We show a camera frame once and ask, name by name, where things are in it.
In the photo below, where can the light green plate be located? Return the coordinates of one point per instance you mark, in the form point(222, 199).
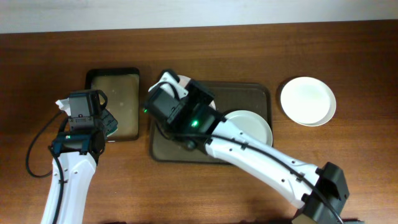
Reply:
point(253, 124)

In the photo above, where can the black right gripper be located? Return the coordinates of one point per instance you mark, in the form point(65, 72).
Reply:
point(194, 87)

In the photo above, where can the small black water tray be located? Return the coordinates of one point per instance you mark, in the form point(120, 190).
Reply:
point(121, 86)

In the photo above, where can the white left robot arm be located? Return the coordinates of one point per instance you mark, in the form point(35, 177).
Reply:
point(75, 158)

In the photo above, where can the large dark serving tray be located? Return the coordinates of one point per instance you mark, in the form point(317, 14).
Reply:
point(229, 97)

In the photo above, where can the yellow green sponge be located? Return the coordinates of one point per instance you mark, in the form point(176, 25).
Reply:
point(110, 122)

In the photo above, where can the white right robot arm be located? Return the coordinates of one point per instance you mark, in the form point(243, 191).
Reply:
point(319, 194)

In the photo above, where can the cream white plate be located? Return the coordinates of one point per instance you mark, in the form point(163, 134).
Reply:
point(308, 101)

